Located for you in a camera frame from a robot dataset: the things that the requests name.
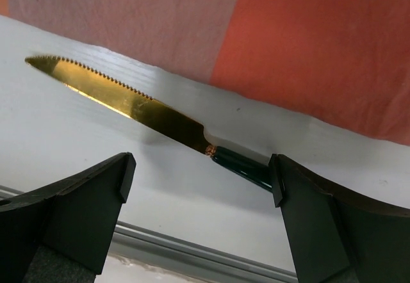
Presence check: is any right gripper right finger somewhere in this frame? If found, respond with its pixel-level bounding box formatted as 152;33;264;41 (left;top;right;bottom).
268;154;409;282

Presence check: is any gold knife green handle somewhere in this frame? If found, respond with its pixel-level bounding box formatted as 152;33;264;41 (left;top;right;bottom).
25;55;272;191

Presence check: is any checkered orange blue cloth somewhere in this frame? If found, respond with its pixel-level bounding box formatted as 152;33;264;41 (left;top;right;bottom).
1;0;409;145

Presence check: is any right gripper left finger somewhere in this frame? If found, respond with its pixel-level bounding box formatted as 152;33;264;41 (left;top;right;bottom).
1;152;136;282

